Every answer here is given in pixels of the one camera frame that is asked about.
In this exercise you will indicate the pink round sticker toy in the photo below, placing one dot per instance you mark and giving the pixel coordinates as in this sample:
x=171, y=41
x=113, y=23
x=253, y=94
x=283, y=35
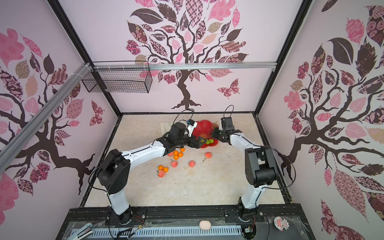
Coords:
x=281, y=224

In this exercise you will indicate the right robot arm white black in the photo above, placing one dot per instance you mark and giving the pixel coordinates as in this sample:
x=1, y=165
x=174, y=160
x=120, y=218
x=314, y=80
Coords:
x=260, y=166

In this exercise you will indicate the black wire basket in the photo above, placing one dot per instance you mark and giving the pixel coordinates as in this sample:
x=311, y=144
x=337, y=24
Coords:
x=119, y=77

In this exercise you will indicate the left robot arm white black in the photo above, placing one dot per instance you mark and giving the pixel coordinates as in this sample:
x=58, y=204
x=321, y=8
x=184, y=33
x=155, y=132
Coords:
x=114, y=172

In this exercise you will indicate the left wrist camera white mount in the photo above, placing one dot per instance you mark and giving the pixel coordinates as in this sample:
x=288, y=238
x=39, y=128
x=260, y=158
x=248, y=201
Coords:
x=191, y=125

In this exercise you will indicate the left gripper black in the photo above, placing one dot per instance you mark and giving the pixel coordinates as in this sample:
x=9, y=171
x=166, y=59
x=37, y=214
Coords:
x=198, y=144

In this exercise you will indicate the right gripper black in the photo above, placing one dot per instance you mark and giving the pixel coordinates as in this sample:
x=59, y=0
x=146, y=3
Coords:
x=214, y=135

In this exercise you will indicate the white slotted cable duct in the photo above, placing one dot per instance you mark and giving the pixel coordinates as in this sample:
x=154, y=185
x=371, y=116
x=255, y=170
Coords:
x=158, y=233

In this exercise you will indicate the red flower-shaped fruit bowl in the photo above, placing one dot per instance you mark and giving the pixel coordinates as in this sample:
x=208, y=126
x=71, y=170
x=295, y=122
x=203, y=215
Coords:
x=204, y=128

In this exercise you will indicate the aluminium rail left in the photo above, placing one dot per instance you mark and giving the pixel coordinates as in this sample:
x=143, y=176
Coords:
x=11, y=150

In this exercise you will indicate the aluminium rail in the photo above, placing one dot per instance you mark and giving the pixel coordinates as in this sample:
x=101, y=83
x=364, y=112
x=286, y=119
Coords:
x=11, y=150
x=198, y=66

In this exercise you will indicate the white stapler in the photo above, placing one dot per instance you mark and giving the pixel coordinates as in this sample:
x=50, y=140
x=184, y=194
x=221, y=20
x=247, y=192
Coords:
x=80, y=231

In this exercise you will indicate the purple fake grape bunch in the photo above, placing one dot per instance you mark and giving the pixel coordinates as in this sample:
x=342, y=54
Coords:
x=214, y=125

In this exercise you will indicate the aluminium rail back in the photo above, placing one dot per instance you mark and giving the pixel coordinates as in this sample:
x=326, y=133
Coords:
x=198, y=66

